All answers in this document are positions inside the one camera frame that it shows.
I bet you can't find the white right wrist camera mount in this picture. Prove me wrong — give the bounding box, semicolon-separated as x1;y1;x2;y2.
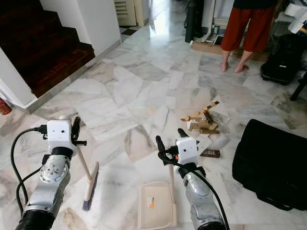
175;137;200;167

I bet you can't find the black backpack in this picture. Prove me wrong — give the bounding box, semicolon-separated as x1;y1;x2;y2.
260;33;307;86

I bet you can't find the white paper roll pack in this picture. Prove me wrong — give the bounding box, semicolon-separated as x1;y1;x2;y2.
281;2;307;34

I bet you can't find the flat brown wooden board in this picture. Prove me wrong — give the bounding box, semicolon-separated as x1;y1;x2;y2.
189;41;269;62

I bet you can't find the black soft suitcase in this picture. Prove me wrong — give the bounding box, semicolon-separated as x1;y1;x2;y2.
232;119;307;211

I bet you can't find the beige long-handled dustpan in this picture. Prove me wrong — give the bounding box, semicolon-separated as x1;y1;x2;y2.
137;165;178;230

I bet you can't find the tall black cylinder bag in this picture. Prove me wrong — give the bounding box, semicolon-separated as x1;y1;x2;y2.
185;0;205;44

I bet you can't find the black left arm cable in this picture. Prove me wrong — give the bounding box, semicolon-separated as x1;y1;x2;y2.
11;126;47;226

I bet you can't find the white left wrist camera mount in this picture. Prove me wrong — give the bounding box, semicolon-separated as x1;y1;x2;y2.
46;119;76;155

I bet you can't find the cream louvre door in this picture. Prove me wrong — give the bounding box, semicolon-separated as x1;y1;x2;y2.
114;0;138;27

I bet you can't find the dark wooden staircase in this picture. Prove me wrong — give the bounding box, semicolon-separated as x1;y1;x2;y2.
0;0;95;98

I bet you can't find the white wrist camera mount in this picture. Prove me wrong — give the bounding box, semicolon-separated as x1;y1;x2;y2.
175;137;200;167
46;119;76;155

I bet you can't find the brown chocolate bar wrapper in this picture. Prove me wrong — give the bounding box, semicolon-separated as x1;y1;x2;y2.
200;149;221;159

